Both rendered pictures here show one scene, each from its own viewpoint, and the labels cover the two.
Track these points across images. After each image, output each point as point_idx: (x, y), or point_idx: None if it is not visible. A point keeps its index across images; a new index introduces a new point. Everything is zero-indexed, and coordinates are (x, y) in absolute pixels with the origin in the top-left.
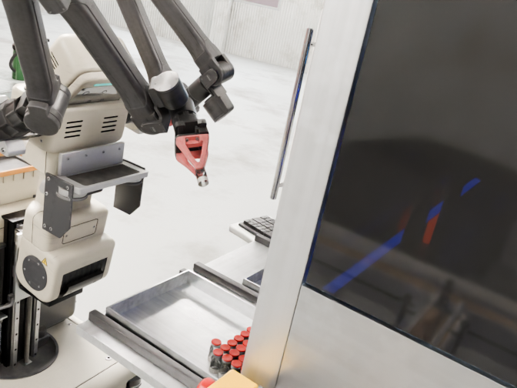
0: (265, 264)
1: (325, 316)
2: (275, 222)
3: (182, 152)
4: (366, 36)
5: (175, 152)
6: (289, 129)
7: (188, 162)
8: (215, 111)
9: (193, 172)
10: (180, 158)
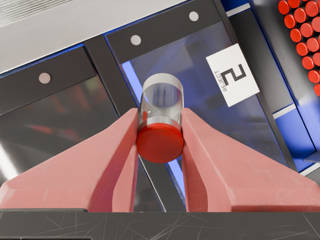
0: (62, 4)
1: None
2: (14, 21)
3: (113, 146)
4: None
5: (271, 235)
6: None
7: (196, 161)
8: None
9: (183, 113)
10: (214, 158)
